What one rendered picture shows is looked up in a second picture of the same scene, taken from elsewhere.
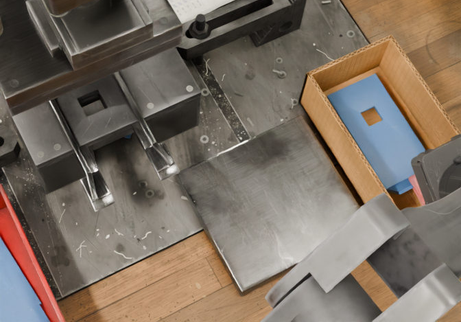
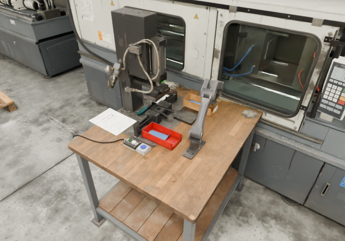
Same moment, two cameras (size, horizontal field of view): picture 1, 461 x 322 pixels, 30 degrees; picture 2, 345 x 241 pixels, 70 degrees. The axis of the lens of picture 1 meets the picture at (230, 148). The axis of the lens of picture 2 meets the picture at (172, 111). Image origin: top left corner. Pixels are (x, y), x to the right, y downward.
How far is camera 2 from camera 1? 1.22 m
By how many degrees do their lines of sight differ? 33
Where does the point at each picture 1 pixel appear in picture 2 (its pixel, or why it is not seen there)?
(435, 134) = not seen: hidden behind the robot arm
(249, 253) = (189, 119)
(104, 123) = (161, 110)
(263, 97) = (177, 107)
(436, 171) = not seen: hidden behind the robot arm
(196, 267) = (183, 125)
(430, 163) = not seen: hidden behind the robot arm
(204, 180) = (177, 115)
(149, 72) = (163, 104)
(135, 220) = (171, 123)
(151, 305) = (180, 130)
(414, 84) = (196, 97)
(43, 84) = (158, 95)
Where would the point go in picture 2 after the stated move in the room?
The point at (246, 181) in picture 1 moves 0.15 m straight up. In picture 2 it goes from (183, 114) to (183, 97)
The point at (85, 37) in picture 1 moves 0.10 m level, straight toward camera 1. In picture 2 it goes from (161, 87) to (171, 93)
